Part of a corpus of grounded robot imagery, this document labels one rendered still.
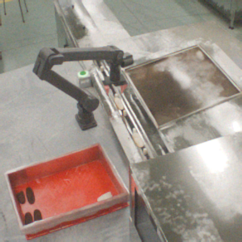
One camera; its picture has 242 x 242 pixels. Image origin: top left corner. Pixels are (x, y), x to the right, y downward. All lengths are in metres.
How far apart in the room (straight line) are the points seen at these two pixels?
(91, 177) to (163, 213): 0.74
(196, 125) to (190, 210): 0.84
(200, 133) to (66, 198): 0.69
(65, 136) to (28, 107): 0.34
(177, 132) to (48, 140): 0.63
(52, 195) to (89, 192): 0.17
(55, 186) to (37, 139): 0.33
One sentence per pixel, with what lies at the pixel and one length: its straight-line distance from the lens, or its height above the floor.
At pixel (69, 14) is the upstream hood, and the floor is 0.92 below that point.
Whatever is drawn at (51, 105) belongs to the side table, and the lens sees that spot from 2.03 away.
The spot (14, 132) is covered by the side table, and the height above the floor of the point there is 0.82.
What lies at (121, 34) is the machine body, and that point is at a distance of 2.63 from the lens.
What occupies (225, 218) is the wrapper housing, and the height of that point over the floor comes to 1.30.
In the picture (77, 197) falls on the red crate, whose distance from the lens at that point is 1.58.
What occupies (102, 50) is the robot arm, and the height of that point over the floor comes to 1.22.
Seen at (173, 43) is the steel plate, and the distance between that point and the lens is 2.54.
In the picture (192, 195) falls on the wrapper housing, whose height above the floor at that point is 1.30.
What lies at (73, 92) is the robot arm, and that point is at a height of 1.06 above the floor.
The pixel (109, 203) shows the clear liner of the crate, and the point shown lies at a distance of 1.45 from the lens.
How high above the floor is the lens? 2.11
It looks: 41 degrees down
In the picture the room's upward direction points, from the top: straight up
